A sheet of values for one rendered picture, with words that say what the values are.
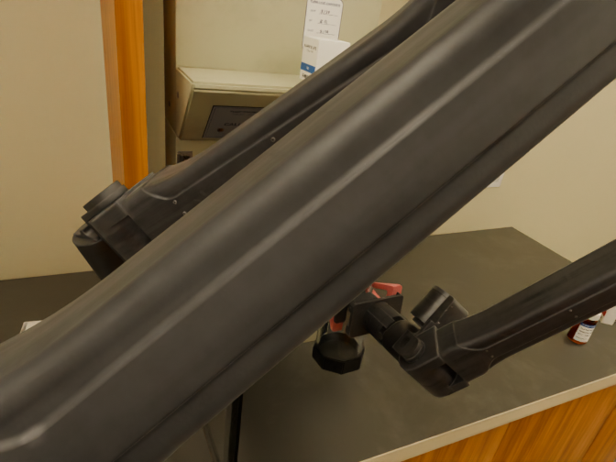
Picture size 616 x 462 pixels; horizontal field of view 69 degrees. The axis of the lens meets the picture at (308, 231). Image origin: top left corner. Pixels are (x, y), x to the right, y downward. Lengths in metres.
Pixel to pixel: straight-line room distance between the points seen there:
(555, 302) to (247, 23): 0.55
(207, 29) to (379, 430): 0.72
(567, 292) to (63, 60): 1.01
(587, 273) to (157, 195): 0.46
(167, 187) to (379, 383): 0.71
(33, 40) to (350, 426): 0.98
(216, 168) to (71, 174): 0.87
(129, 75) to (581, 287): 0.57
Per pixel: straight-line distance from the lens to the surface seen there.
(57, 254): 1.28
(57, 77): 1.13
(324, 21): 0.76
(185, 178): 0.36
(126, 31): 0.59
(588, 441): 1.62
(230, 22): 0.70
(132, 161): 0.63
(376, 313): 0.74
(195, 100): 0.60
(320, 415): 0.89
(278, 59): 0.73
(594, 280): 0.58
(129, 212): 0.41
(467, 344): 0.61
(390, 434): 0.90
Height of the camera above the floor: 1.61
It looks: 27 degrees down
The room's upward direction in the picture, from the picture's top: 8 degrees clockwise
